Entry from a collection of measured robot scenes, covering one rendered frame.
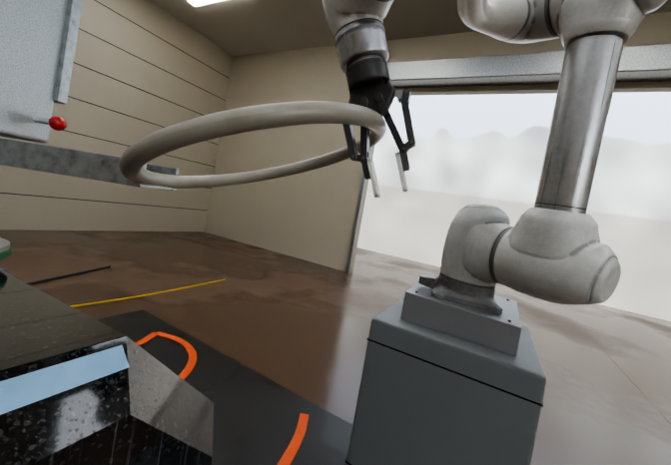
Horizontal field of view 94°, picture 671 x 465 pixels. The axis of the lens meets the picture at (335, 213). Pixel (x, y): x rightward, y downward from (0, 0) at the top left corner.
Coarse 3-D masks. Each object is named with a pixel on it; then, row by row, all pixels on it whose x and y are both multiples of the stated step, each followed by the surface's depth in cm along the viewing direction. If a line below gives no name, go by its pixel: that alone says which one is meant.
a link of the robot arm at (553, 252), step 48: (576, 0) 67; (624, 0) 61; (576, 48) 68; (576, 96) 67; (576, 144) 67; (576, 192) 68; (528, 240) 70; (576, 240) 65; (528, 288) 71; (576, 288) 63
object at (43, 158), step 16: (0, 144) 59; (16, 144) 59; (32, 144) 58; (0, 160) 59; (16, 160) 59; (32, 160) 58; (48, 160) 58; (64, 160) 58; (80, 160) 58; (96, 160) 58; (112, 160) 58; (80, 176) 58; (96, 176) 58; (112, 176) 58
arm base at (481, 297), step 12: (420, 276) 94; (432, 276) 95; (444, 276) 89; (432, 288) 93; (444, 288) 88; (456, 288) 85; (468, 288) 84; (480, 288) 84; (492, 288) 86; (456, 300) 84; (468, 300) 84; (480, 300) 83; (492, 300) 85; (492, 312) 81
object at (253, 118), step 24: (192, 120) 39; (216, 120) 38; (240, 120) 38; (264, 120) 39; (288, 120) 40; (312, 120) 42; (336, 120) 44; (360, 120) 47; (144, 144) 41; (168, 144) 40; (192, 144) 40; (120, 168) 48; (288, 168) 84; (312, 168) 83
